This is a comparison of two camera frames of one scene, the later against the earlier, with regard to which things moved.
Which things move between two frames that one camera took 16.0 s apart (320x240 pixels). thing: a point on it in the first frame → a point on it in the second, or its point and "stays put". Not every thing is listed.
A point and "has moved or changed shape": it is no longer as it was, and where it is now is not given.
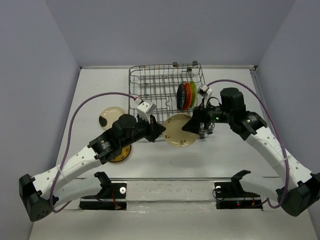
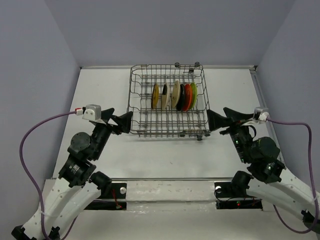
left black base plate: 119,191 stays put
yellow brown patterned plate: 125,152 → 155,96
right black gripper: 200,116 → 215,120
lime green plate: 194,89 stays put
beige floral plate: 174,135 → 176,94
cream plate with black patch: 108,116 has moved or changed shape
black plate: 180,95 stays put
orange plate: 187,96 stays put
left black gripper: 154,129 → 124,120
